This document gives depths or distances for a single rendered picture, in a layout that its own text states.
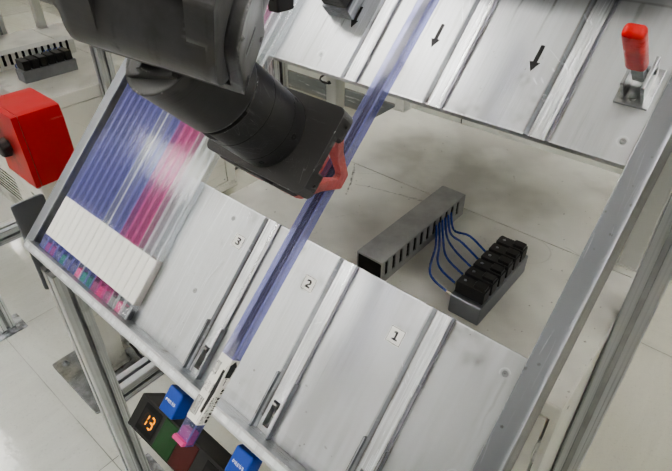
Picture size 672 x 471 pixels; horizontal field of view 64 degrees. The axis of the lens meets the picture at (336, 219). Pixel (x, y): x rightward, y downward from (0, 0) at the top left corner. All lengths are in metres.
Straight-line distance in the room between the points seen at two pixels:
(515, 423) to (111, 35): 0.39
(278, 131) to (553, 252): 0.72
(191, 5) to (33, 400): 1.52
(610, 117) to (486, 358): 0.23
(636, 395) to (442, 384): 1.22
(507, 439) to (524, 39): 0.37
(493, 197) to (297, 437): 0.70
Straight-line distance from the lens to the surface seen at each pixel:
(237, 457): 0.58
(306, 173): 0.35
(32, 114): 1.18
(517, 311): 0.86
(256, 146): 0.35
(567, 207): 1.13
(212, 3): 0.22
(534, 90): 0.55
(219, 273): 0.63
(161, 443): 0.67
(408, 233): 0.90
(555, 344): 0.47
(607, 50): 0.56
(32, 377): 1.74
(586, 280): 0.47
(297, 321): 0.56
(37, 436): 1.60
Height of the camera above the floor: 1.20
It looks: 35 degrees down
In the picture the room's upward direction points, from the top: straight up
